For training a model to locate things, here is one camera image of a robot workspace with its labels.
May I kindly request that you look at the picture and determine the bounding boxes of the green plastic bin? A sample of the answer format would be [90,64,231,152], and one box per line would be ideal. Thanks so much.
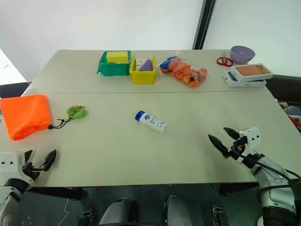
[96,50,133,77]

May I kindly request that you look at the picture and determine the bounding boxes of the black window frame post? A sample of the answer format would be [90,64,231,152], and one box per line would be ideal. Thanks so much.
[192,0,216,50]

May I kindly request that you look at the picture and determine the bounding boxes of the purple block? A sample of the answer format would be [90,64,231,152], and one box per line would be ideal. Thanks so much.
[137,59,155,72]

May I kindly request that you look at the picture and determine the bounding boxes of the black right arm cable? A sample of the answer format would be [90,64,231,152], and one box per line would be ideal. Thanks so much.
[232,150,301,197]

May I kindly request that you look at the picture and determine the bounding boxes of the dark grey rounded shape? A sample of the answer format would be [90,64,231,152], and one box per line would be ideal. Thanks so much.
[98,197,133,226]
[165,194,190,226]

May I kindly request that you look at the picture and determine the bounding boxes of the white tube with blue cap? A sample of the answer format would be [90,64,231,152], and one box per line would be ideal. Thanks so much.
[135,110,169,135]

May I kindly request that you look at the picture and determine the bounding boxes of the orange fabric bag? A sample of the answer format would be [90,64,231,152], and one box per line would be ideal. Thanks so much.
[0,94,55,142]

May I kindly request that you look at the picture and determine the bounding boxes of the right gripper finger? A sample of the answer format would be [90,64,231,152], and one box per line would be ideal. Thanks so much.
[223,127,241,140]
[208,134,230,159]

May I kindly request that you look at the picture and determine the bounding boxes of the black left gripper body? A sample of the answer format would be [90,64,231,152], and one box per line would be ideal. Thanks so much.
[22,161,47,182]

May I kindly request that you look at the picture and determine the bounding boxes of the phone box with orange print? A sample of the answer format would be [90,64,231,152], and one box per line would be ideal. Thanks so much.
[229,63,275,82]

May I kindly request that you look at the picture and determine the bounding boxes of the small green toy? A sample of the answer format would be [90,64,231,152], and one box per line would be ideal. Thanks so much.
[66,105,89,120]

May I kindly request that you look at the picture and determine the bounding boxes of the purple bowl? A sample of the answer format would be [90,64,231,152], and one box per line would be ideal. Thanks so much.
[230,45,256,65]

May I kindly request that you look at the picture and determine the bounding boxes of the yellow plastic bin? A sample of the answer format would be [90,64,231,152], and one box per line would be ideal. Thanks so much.
[129,56,157,85]

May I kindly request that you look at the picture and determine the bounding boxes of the clear bag of orange toys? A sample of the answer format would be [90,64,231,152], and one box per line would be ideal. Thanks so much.
[159,55,210,90]

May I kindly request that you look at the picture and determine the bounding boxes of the red handled scissors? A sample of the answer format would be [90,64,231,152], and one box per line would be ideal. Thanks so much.
[216,51,234,66]

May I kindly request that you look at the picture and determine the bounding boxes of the white flat phone box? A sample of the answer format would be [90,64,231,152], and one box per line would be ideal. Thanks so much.
[222,70,268,88]

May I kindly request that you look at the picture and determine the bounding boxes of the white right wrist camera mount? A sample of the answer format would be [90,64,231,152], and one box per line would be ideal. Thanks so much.
[239,127,261,152]

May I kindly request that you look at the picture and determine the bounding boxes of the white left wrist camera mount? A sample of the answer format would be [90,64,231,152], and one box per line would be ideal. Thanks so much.
[0,151,36,187]

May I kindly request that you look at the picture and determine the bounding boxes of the black drawstring cord with toggle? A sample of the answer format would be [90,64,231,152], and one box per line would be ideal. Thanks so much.
[47,118,72,130]

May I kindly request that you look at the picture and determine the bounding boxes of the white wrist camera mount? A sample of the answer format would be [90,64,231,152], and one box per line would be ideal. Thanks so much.
[239,127,261,152]
[0,151,36,187]

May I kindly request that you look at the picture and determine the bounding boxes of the small white box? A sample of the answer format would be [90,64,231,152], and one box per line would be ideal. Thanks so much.
[135,57,149,69]

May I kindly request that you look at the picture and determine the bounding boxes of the yellow sponge block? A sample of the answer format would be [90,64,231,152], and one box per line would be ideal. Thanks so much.
[106,51,130,64]

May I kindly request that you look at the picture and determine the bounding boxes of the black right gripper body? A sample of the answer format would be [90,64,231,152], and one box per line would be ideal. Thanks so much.
[229,136,249,159]

